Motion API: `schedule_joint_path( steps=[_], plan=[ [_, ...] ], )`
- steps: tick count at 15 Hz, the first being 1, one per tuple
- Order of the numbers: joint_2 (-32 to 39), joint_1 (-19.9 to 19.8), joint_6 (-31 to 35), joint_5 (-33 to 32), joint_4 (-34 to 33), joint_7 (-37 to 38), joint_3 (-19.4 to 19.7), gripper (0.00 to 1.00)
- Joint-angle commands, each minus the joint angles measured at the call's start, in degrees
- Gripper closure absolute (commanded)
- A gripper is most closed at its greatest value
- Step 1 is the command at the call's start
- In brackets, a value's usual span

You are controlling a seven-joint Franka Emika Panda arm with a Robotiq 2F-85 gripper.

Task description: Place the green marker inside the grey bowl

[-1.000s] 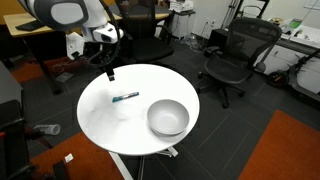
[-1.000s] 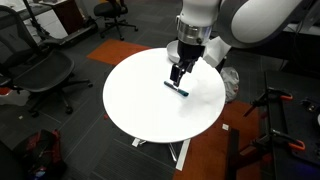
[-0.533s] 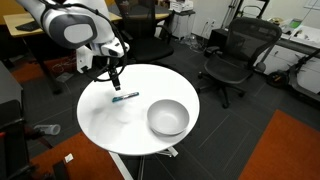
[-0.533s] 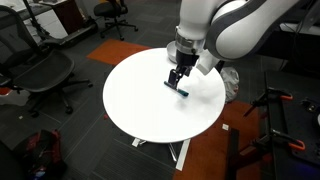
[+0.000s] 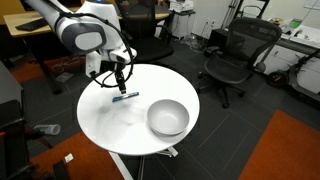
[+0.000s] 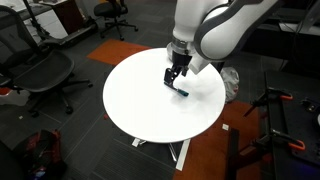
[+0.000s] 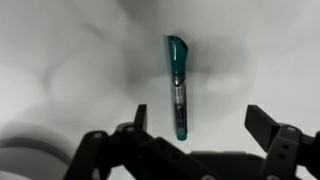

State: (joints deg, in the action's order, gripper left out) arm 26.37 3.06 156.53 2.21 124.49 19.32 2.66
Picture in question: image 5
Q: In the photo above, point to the wooden desk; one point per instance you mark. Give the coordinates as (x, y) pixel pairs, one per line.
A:
(20, 23)

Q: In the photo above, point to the white pedestal cabinet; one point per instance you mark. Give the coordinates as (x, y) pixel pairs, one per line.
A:
(181, 25)

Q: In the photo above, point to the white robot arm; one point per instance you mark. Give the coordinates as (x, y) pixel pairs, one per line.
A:
(86, 36)

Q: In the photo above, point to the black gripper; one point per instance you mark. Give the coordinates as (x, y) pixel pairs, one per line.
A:
(119, 71)

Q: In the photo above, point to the green box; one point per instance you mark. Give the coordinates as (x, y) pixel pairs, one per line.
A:
(295, 23)

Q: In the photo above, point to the black box case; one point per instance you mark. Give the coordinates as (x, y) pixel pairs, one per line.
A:
(218, 38)

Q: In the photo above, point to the small white card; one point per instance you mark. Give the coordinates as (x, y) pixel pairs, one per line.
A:
(68, 158)

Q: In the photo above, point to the grey cabinet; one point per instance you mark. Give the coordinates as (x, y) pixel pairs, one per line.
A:
(8, 85)

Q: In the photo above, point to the green whiteboard marker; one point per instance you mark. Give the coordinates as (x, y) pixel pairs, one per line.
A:
(126, 97)

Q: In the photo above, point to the black high-back office chair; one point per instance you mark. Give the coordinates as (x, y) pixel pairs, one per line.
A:
(150, 48)

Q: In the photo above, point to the black keyboard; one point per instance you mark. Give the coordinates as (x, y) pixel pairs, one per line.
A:
(30, 25)

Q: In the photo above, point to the black electric scooter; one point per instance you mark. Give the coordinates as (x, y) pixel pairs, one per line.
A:
(278, 79)

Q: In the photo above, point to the white table base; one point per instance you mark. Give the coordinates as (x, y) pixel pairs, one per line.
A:
(118, 163)

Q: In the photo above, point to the clear plastic bottle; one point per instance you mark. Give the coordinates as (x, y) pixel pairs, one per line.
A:
(50, 129)

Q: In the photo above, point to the black mesh office chair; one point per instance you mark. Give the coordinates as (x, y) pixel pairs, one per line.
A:
(226, 68)

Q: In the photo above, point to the black chair frame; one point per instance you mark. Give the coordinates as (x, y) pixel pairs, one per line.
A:
(13, 143)

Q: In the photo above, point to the white desk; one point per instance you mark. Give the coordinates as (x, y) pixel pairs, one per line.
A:
(305, 35)

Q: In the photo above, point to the black computer monitor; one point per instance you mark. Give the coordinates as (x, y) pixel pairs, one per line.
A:
(71, 2)

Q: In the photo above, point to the grey bowl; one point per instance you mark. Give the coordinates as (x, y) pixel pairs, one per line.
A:
(168, 118)

